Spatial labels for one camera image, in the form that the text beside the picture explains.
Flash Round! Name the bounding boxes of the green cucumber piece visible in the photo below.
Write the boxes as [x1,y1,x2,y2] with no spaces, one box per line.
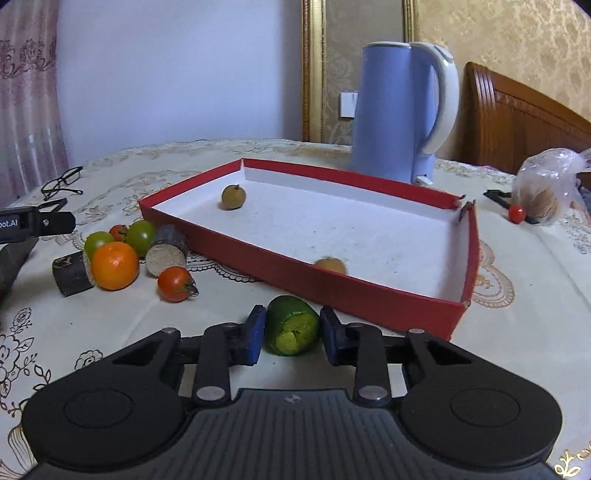
[264,295,320,356]

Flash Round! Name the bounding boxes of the dark sugarcane piece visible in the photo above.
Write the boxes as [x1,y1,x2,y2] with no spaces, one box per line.
[145,224,188,277]
[52,250,95,297]

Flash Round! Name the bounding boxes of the green tomato small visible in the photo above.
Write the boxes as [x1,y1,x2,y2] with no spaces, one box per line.
[84,231,114,259]

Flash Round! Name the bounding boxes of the small red tomato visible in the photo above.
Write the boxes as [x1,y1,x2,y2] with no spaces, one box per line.
[109,224,128,242]

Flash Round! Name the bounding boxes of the orange tangerine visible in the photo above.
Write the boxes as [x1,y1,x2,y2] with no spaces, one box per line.
[91,241,139,291]

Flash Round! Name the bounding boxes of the green tomato large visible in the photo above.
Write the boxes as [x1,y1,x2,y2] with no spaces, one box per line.
[125,220,156,259]

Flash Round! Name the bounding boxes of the pink floral curtain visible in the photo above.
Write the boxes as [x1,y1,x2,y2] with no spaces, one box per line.
[1,1,68,206]

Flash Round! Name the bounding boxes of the black eyeglasses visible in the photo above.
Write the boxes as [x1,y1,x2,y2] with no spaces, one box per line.
[40,166,83,201]

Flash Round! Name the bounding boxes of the brown longan near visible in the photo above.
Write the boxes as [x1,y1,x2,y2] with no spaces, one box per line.
[314,257,348,275]

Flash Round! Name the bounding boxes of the brown longan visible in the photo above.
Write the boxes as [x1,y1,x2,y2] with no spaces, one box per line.
[314,257,348,275]
[221,184,246,210]

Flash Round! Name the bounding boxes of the red shallow box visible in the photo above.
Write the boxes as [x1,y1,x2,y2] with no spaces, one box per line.
[139,158,479,339]

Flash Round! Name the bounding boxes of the brown longan far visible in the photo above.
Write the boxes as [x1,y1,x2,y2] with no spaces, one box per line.
[221,184,246,210]

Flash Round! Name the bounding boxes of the floral tablecloth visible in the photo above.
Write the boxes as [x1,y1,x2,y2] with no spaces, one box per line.
[1,140,590,479]

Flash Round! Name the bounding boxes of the tiny red cherry tomato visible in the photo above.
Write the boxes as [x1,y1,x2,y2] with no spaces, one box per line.
[508,204,527,224]

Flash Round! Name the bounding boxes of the black holder near bag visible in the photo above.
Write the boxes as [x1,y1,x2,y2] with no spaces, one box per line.
[484,189,539,225]

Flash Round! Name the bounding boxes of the clear plastic bag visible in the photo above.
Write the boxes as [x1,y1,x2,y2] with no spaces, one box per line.
[511,148,590,225]

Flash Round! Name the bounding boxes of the blue electric kettle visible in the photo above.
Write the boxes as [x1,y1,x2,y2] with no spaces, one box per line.
[351,41,460,186]

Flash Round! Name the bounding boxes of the wooden headboard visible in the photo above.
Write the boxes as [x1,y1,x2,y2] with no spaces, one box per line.
[459,62,590,174]

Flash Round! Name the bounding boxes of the white wall switch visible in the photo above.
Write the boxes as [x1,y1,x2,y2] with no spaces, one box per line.
[339,91,358,120]

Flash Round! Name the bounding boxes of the gold picture frame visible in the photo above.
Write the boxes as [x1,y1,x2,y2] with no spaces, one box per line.
[301,0,417,145]

